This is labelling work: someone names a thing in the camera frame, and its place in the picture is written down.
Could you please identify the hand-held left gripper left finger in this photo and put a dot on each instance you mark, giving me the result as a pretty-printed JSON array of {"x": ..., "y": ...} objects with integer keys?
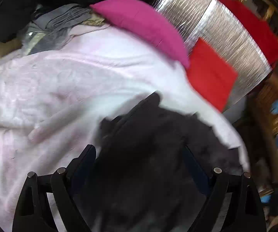
[{"x": 81, "y": 172}]

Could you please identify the wicker basket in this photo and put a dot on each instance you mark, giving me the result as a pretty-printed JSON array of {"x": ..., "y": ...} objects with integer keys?
[{"x": 267, "y": 96}]

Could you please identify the pale pink blanket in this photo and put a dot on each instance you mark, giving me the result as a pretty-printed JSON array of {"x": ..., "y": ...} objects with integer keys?
[{"x": 57, "y": 89}]

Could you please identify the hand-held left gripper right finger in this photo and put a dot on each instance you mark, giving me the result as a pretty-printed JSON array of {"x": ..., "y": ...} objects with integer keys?
[{"x": 197, "y": 171}]

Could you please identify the red pillow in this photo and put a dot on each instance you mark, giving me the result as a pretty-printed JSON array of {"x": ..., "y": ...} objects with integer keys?
[{"x": 209, "y": 77}]

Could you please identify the wooden table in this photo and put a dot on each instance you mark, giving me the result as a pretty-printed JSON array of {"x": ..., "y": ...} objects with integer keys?
[{"x": 262, "y": 135}]

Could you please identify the pink pillow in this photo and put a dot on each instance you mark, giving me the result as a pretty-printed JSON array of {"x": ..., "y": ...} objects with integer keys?
[{"x": 141, "y": 21}]

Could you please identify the black quilted jacket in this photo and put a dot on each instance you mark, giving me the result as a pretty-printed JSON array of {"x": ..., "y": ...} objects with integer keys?
[{"x": 148, "y": 149}]

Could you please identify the cream leather sofa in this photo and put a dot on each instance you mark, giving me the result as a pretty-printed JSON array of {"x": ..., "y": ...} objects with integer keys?
[{"x": 1, "y": 50}]

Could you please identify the red cloth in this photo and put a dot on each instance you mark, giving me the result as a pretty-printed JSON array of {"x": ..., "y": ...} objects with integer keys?
[{"x": 254, "y": 26}]

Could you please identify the silver plastic bag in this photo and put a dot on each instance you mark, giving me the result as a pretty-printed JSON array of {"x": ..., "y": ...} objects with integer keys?
[{"x": 32, "y": 42}]

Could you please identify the silver foil insulation panel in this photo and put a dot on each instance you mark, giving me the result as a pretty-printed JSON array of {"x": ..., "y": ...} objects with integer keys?
[{"x": 225, "y": 33}]

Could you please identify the grey clothing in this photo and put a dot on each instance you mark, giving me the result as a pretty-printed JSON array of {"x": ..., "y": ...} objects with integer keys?
[{"x": 57, "y": 19}]

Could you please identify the patterned beige cloth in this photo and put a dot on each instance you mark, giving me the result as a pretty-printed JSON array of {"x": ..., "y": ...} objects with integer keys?
[{"x": 94, "y": 20}]

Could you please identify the black puffer coat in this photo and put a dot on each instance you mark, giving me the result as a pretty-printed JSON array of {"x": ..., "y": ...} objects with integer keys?
[{"x": 13, "y": 9}]

